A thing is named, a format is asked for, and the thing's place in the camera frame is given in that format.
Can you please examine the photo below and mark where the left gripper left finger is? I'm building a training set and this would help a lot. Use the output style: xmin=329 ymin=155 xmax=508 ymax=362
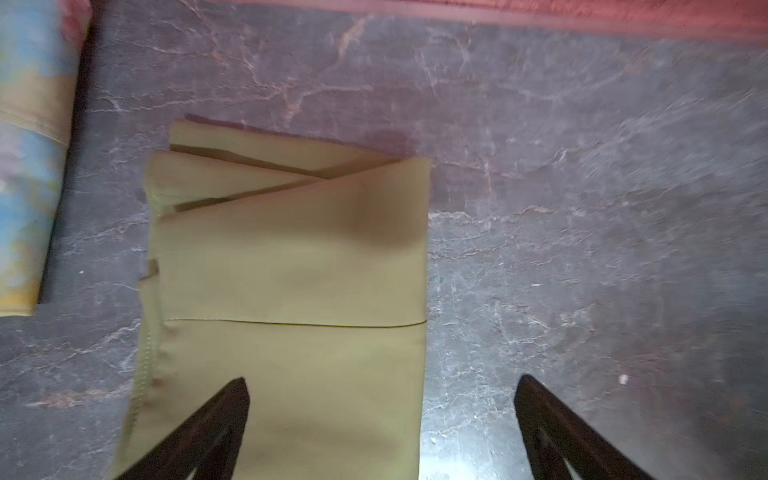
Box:
xmin=118 ymin=378 xmax=250 ymax=480

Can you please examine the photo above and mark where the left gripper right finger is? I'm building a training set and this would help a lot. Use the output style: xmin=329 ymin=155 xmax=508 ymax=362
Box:
xmin=514 ymin=374 xmax=652 ymax=480

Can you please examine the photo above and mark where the olive green skirt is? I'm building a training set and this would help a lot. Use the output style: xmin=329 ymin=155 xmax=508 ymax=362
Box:
xmin=112 ymin=120 xmax=432 ymax=479

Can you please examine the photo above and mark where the floral pastel skirt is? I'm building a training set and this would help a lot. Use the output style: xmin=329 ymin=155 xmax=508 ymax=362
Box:
xmin=1 ymin=0 xmax=93 ymax=317

